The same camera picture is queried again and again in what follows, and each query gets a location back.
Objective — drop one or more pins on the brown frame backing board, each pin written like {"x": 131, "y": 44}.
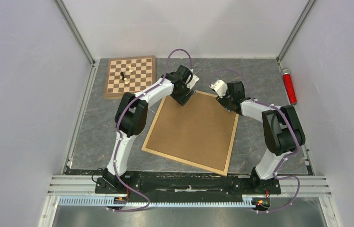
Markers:
{"x": 192, "y": 134}

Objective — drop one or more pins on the wooden chessboard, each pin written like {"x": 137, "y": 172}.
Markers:
{"x": 143, "y": 76}

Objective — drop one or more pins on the white slotted cable duct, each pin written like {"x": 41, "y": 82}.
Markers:
{"x": 119, "y": 202}

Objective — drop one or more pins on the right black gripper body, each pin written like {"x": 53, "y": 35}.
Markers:
{"x": 225, "y": 101}

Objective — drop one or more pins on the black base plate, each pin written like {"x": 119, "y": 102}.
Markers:
{"x": 160, "y": 187}

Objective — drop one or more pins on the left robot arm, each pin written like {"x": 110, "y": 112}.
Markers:
{"x": 131, "y": 118}

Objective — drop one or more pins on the wooden picture frame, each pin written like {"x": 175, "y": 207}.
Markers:
{"x": 147, "y": 141}

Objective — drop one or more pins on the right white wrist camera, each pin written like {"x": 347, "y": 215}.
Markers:
{"x": 219, "y": 87}

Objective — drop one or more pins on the red glitter microphone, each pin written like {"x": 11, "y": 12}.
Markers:
{"x": 286, "y": 76}

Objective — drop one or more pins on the black chess piece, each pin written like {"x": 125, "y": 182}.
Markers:
{"x": 123, "y": 75}

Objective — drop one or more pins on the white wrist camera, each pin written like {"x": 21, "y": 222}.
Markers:
{"x": 192, "y": 81}
{"x": 219, "y": 87}

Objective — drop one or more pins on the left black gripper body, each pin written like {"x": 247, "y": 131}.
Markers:
{"x": 181, "y": 97}

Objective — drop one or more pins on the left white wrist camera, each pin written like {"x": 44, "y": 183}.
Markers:
{"x": 192, "y": 81}

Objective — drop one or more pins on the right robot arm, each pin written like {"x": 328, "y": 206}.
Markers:
{"x": 283, "y": 133}

